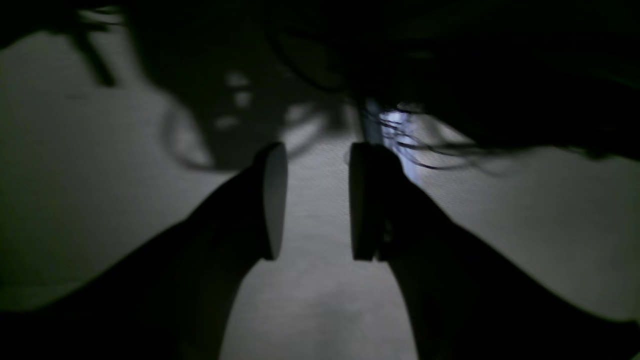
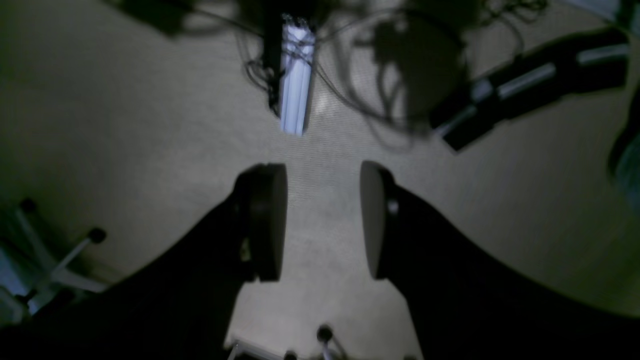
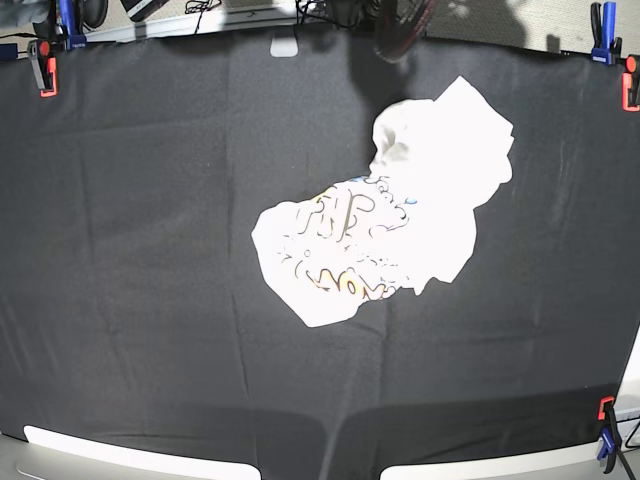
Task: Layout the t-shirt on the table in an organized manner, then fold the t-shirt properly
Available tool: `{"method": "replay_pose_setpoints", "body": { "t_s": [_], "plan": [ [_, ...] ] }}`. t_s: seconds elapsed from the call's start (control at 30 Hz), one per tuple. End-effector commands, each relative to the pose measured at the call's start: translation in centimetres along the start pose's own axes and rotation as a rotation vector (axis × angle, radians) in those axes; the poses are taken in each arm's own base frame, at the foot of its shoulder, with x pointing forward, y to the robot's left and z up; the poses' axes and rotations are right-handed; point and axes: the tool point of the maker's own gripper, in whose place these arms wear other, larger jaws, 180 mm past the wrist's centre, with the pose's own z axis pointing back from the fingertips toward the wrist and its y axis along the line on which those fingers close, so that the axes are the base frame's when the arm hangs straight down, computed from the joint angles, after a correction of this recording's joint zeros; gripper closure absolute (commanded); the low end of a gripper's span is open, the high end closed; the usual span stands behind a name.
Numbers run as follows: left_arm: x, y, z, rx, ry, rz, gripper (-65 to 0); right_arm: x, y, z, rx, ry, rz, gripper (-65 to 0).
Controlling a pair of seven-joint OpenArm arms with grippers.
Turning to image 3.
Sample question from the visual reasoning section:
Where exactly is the white printed t-shirt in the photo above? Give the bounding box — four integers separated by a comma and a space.
252, 78, 514, 328

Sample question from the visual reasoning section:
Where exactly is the black table cloth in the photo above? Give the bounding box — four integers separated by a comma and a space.
1, 28, 639, 479

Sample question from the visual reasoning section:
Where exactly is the blue clamp far left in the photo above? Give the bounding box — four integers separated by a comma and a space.
56, 0, 87, 50

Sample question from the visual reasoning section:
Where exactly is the red black clamp far left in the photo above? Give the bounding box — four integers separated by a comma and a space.
27, 40, 58, 98

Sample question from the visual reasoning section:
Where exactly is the red black clamp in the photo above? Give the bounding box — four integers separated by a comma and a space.
27, 40, 58, 98
622, 55, 639, 112

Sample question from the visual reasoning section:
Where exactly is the blue clamp far right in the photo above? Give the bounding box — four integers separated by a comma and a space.
590, 1, 622, 65

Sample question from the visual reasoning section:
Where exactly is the red black clamp far right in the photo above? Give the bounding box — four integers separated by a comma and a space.
622, 55, 639, 112

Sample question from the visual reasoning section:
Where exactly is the red blue clamp near right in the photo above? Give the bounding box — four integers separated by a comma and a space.
597, 396, 621, 474

